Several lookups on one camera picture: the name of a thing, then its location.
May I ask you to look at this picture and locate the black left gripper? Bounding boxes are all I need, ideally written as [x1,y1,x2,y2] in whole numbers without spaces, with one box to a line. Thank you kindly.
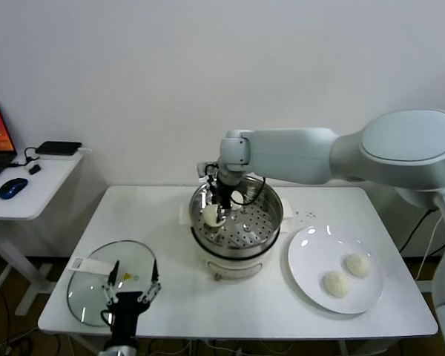
[101,260,162,345]

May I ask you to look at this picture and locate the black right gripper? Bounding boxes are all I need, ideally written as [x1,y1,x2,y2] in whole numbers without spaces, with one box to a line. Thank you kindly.
[207,181,238,228]

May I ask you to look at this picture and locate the stainless steel steamer basket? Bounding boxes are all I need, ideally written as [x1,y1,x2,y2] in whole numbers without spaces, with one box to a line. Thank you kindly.
[188,174,284,260]

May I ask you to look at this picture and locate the round glass pot lid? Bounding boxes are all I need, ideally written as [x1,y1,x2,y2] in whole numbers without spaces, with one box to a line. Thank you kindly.
[66,240,159,328]

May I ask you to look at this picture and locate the white electric cooker base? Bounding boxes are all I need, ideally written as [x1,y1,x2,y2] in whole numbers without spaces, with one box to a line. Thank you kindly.
[177,199,294,283]

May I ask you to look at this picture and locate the white round plate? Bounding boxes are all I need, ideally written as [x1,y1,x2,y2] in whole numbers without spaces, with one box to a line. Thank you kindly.
[287,225,385,315]

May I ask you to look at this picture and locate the white side table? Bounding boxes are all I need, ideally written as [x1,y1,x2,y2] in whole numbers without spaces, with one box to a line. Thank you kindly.
[0,150,84,318]

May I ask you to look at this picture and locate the black flat hard drive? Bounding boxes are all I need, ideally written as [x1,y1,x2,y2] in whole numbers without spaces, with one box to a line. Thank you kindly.
[35,142,82,157]

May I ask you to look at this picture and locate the blue computer mouse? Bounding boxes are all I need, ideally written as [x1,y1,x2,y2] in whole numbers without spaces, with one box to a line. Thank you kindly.
[0,178,29,202]

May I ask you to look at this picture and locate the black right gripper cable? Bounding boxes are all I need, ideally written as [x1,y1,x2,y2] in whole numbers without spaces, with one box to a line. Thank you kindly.
[240,177,267,207]

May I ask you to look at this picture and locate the white lid handle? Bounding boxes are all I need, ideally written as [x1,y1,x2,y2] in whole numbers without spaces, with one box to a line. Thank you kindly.
[70,258,116,277]

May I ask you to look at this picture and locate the black thin usb cable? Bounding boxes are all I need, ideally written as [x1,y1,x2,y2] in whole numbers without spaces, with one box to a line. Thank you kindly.
[6,147,42,170]

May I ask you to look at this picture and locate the white power cable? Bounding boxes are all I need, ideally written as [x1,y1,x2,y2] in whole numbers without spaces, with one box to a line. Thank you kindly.
[415,213,444,283]

